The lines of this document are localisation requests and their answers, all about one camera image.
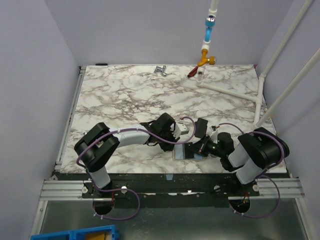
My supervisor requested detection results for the beige card holder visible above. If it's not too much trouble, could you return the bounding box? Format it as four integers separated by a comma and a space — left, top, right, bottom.
172, 144, 204, 161

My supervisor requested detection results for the black card stack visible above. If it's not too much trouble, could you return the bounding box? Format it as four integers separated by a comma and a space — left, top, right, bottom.
194, 117, 208, 139

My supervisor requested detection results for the single black card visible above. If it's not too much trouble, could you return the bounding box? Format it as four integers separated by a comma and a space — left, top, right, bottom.
184, 145, 196, 160

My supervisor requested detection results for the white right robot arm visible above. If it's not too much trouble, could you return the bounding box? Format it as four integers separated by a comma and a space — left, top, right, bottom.
185, 127, 290, 196

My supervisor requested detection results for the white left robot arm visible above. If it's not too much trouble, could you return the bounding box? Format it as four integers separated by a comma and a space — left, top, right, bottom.
74, 113, 186, 198

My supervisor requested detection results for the silver metal clamp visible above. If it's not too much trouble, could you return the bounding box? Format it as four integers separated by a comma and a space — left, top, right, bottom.
153, 65, 167, 77

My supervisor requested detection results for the brass faucet tap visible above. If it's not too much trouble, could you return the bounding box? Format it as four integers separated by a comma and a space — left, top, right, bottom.
197, 49, 217, 67

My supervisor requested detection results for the blue pipe valve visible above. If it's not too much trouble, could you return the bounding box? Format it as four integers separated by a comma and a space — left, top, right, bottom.
204, 15, 216, 42

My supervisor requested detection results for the blue plastic bin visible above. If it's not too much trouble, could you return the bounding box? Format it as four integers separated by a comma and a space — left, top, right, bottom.
30, 225, 120, 240

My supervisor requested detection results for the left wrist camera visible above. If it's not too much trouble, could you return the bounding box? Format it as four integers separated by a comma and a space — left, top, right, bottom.
173, 122, 189, 138

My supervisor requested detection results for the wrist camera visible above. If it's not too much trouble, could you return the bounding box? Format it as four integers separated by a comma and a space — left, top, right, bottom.
173, 122, 189, 138
210, 125, 220, 141

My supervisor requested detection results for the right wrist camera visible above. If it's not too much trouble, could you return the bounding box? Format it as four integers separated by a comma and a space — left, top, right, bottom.
210, 125, 220, 141

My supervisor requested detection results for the red handled tool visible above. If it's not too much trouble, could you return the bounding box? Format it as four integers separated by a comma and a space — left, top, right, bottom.
187, 66, 198, 78

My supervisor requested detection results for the white PVC pipe frame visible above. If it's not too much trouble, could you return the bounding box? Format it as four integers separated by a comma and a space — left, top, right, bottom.
197, 0, 320, 134

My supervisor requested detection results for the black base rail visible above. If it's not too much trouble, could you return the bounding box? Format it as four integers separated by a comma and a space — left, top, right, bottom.
82, 173, 260, 209

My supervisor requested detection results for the aluminium extrusion frame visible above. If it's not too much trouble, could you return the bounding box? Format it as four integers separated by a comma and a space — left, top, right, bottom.
30, 66, 86, 236

